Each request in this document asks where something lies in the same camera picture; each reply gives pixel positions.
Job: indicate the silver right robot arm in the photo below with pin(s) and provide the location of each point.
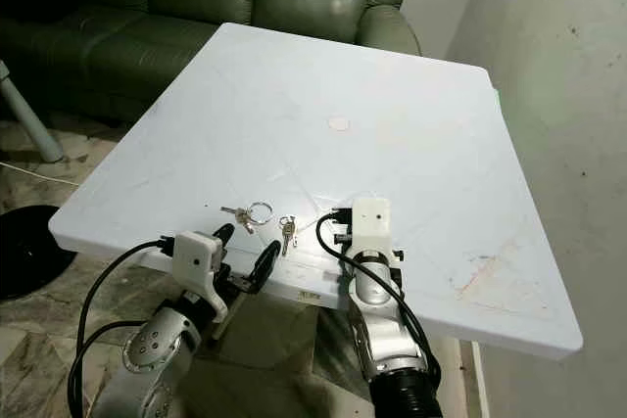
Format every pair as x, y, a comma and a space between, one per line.
382, 320

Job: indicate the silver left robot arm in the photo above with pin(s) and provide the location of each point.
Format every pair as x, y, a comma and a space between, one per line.
162, 354

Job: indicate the single small silver key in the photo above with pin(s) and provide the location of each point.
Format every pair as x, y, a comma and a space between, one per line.
288, 232

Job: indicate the round white table cap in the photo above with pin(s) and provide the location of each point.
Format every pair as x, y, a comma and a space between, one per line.
338, 123

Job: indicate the white plastic table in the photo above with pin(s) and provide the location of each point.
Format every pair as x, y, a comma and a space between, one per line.
392, 75

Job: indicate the black round floor base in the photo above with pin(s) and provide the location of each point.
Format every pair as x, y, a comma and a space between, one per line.
34, 252

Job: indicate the white table leg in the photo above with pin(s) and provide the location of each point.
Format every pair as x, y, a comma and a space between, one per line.
479, 379

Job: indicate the grey stool with leg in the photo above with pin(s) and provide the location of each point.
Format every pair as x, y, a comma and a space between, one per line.
34, 124

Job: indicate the green leather sofa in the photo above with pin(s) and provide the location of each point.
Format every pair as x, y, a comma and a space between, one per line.
176, 7

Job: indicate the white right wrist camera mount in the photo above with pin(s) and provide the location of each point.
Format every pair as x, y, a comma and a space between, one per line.
372, 222

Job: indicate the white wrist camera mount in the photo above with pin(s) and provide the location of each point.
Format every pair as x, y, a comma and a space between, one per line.
372, 222
196, 259

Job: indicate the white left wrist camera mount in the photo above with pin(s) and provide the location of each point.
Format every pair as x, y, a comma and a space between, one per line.
196, 259

